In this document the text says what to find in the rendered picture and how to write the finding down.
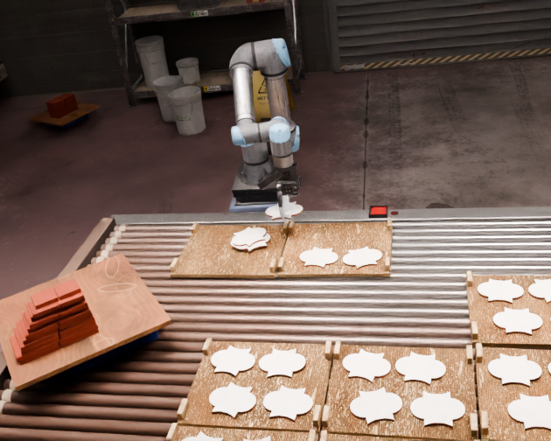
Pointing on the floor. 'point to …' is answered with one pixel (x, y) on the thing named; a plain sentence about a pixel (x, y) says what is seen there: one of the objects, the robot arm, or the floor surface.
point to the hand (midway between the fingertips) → (283, 210)
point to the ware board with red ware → (64, 112)
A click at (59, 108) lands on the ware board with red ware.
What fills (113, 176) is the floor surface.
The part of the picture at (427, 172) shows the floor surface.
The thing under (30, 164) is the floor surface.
